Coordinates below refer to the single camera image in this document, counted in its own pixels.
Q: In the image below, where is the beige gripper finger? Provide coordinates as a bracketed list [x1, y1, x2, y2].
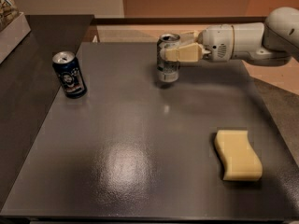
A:
[179, 30, 199, 45]
[164, 43, 209, 63]

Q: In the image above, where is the white green 7up can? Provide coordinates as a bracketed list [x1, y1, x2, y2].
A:
[157, 34, 180, 83]

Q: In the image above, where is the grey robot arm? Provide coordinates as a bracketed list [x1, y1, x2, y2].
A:
[161, 7, 299, 66]

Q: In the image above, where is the dark blue soda can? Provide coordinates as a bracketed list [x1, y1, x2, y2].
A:
[52, 51, 87, 98]

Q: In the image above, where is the yellow sponge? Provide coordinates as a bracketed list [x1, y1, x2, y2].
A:
[214, 130, 263, 181]

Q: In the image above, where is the dark side table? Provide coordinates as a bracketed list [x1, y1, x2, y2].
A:
[0, 15, 94, 209]

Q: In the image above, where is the white box with snacks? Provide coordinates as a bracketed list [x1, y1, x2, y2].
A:
[0, 0, 31, 63]

